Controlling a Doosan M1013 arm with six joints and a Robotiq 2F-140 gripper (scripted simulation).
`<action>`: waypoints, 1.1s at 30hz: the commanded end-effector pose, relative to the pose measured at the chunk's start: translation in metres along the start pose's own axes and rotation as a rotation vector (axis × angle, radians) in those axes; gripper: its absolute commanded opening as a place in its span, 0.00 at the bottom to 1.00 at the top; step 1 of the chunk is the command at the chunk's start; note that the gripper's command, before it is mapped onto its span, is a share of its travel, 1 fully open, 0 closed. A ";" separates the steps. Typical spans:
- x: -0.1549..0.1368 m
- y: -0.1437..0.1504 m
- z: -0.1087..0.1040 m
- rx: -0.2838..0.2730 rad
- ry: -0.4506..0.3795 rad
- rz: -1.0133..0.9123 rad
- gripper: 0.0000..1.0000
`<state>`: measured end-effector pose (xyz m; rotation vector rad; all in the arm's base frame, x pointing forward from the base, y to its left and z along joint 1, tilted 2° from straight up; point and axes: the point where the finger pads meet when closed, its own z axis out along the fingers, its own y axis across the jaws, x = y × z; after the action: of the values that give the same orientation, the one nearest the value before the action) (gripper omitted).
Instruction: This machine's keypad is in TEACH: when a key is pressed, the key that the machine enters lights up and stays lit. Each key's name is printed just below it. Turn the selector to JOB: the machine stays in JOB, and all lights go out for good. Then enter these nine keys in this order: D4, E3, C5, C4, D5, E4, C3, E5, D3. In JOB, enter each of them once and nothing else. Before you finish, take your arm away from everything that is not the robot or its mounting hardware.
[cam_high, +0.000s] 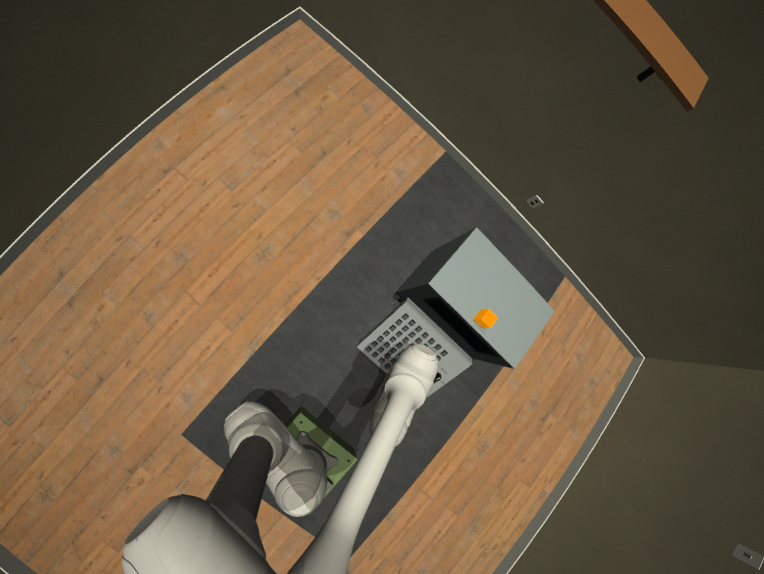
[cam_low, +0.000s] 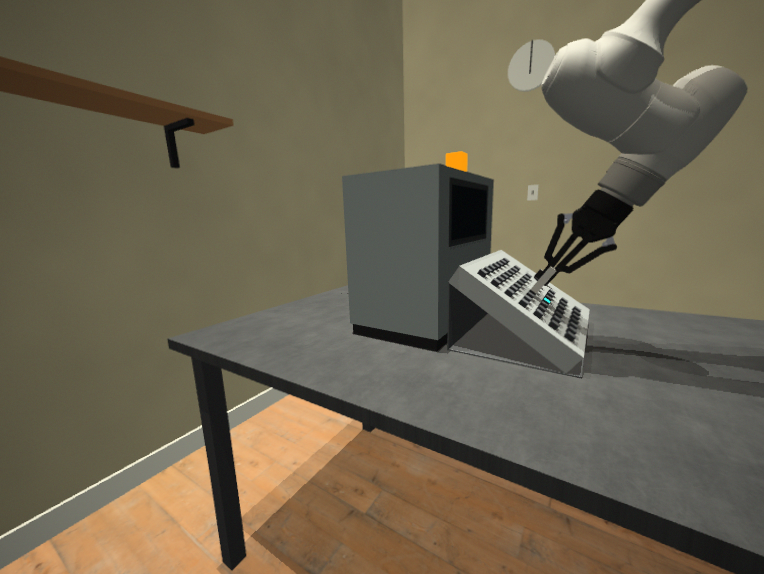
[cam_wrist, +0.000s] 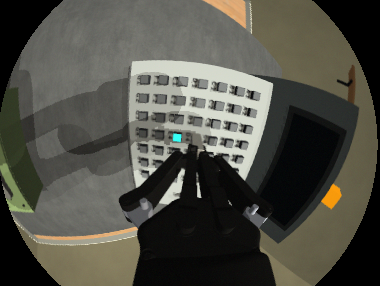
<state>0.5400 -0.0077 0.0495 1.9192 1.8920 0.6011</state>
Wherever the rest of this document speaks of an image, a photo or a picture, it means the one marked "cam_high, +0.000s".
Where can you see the grey control console with keypad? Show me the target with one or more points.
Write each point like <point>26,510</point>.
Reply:
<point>459,292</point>

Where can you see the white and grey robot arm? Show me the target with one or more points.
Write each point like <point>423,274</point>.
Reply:
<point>185,534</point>

